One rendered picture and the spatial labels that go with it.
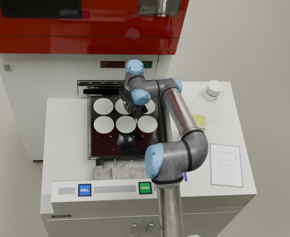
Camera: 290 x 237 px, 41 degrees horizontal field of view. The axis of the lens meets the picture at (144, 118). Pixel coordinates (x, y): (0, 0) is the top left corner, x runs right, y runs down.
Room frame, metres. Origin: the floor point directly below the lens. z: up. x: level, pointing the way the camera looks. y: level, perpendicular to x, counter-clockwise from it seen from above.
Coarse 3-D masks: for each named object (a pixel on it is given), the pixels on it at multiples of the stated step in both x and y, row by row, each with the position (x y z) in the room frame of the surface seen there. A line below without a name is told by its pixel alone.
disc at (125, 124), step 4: (124, 116) 1.04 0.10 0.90; (128, 116) 1.05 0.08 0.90; (120, 120) 1.01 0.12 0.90; (124, 120) 1.02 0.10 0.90; (128, 120) 1.02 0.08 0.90; (132, 120) 1.03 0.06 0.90; (116, 124) 0.99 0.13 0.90; (120, 124) 0.99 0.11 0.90; (124, 124) 1.00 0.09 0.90; (128, 124) 1.00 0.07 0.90; (132, 124) 1.01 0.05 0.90; (120, 128) 0.97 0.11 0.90; (124, 128) 0.97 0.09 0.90; (128, 128) 0.98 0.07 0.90; (132, 128) 0.98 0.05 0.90; (124, 132) 0.95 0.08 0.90; (128, 132) 0.96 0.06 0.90
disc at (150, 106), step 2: (150, 100) 1.17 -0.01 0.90; (150, 102) 1.16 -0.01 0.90; (152, 102) 1.16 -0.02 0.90; (146, 104) 1.14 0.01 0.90; (148, 104) 1.14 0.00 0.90; (150, 104) 1.15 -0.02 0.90; (152, 104) 1.15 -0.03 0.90; (154, 104) 1.15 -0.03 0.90; (146, 106) 1.13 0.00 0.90; (148, 106) 1.13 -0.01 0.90; (150, 106) 1.13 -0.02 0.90; (152, 106) 1.14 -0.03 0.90; (154, 106) 1.14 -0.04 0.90; (148, 108) 1.12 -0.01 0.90; (150, 108) 1.12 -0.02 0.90; (152, 108) 1.12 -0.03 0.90; (154, 108) 1.13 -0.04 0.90; (148, 110) 1.11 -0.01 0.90; (150, 110) 1.11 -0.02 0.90; (152, 110) 1.11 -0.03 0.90; (148, 112) 1.09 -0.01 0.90; (150, 112) 1.10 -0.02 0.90
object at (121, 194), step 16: (64, 192) 0.57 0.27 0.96; (96, 192) 0.60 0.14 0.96; (112, 192) 0.62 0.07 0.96; (128, 192) 0.63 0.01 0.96; (64, 208) 0.53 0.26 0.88; (80, 208) 0.55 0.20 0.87; (96, 208) 0.57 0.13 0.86; (112, 208) 0.58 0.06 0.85; (128, 208) 0.60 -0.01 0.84; (144, 208) 0.62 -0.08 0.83
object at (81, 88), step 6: (78, 84) 1.15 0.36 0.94; (84, 84) 1.16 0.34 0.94; (90, 84) 1.16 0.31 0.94; (96, 84) 1.17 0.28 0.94; (102, 84) 1.18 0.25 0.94; (108, 84) 1.19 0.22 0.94; (114, 84) 1.19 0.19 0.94; (120, 84) 1.20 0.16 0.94; (78, 90) 1.14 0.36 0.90; (78, 96) 1.14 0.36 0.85; (84, 96) 1.15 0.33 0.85
